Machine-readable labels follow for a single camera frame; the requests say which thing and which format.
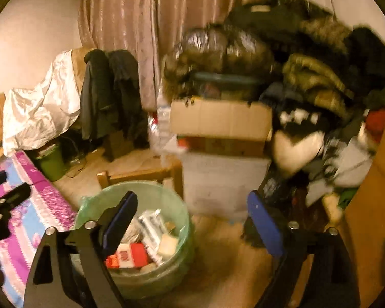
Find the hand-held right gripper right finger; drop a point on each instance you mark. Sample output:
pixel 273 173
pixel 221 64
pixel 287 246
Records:
pixel 266 224

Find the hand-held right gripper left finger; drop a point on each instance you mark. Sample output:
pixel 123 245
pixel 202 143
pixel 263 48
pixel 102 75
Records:
pixel 120 221

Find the white striped packet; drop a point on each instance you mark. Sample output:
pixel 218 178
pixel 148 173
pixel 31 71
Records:
pixel 150 227

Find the red and white box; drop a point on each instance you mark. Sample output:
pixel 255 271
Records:
pixel 128 256

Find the bin with green bag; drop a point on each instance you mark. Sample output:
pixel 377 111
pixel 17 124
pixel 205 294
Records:
pixel 166 199

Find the beige box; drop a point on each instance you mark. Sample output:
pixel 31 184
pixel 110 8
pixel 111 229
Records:
pixel 168 245

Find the bed with floral striped sheet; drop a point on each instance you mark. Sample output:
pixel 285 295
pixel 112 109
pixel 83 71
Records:
pixel 22 224

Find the green bucket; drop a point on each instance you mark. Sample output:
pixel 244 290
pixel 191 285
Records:
pixel 51 165

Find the light wooden stool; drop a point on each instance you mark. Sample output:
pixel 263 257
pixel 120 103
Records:
pixel 138 173

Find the white plastic storage box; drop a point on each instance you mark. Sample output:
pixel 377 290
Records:
pixel 218 183

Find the silver satin cloth cover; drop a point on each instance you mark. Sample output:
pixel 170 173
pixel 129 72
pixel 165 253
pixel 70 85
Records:
pixel 38 112

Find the flat cardboard box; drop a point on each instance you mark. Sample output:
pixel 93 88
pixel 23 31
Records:
pixel 224 147

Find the orange wooden board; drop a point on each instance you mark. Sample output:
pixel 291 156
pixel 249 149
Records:
pixel 372 205

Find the stack of white packages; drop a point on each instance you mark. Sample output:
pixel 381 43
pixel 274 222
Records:
pixel 162 118

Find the large cardboard box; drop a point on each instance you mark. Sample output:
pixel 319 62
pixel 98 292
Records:
pixel 221 118

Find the black jacket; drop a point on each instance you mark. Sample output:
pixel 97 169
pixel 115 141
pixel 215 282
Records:
pixel 128 96

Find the dark green jacket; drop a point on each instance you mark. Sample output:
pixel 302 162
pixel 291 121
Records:
pixel 98 96

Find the pile of dark clothes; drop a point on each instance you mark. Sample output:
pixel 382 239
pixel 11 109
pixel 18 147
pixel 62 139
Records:
pixel 308 70

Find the pink curtain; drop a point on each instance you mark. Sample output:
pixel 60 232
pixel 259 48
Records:
pixel 131 12

